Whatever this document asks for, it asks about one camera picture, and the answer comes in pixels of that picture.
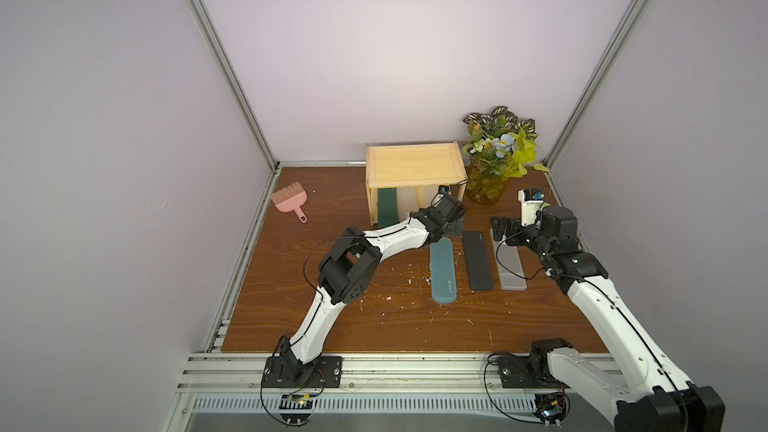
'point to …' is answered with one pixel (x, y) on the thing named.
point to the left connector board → (295, 409)
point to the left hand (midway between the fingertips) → (451, 217)
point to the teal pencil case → (442, 272)
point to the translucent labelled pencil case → (407, 201)
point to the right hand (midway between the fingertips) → (512, 212)
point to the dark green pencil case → (387, 207)
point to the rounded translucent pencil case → (455, 227)
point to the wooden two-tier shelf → (412, 165)
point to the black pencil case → (477, 264)
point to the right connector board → (551, 408)
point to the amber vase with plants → (501, 148)
